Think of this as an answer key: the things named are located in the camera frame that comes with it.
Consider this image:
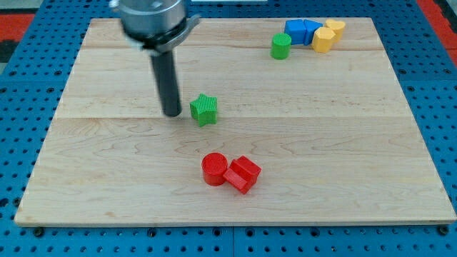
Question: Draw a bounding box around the green star block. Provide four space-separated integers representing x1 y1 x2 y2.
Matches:
190 94 218 127

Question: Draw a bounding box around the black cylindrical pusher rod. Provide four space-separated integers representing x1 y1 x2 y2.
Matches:
151 51 182 117

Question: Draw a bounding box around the yellow hexagon block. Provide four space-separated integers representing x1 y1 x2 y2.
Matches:
311 27 336 53

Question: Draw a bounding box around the yellow heart block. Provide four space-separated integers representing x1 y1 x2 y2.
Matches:
325 19 346 43

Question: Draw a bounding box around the red angular block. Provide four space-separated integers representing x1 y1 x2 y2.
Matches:
223 156 261 194

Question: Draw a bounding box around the light wooden board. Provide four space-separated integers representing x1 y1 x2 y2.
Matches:
15 18 456 227

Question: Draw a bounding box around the red cylinder block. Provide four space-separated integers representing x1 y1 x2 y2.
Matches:
201 152 228 186

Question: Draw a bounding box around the blue cube block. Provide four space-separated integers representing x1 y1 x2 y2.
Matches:
284 19 306 45

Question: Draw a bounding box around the green cylinder block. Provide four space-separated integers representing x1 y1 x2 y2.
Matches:
270 33 291 60

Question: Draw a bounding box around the blue pentagon block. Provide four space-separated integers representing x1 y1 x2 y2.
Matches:
303 19 323 46

